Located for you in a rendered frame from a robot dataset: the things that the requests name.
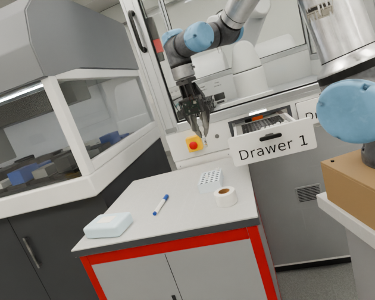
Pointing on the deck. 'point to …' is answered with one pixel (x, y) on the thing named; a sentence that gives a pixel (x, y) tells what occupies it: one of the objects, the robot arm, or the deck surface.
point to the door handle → (136, 31)
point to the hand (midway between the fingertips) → (203, 133)
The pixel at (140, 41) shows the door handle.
